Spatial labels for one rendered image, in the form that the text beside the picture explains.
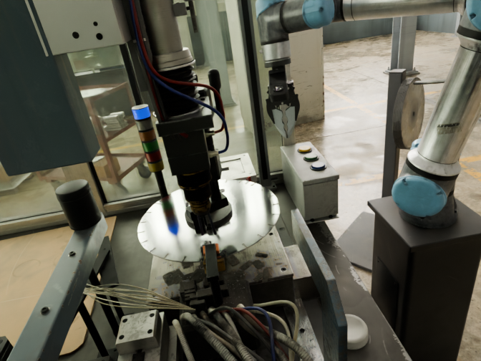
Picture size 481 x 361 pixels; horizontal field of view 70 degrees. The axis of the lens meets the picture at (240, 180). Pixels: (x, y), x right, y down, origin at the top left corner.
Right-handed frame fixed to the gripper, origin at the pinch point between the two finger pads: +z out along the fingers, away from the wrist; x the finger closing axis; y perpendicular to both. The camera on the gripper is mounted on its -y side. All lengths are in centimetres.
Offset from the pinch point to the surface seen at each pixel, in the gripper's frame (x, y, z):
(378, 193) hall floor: -54, 144, 90
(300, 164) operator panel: -2.6, 7.5, 12.1
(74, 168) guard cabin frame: 73, 5, 3
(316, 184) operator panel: -6.5, -2.5, 15.1
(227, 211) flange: 14.1, -27.5, 8.7
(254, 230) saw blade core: 7.7, -33.8, 10.7
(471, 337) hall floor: -64, 25, 104
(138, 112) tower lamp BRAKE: 38.0, -8.0, -13.7
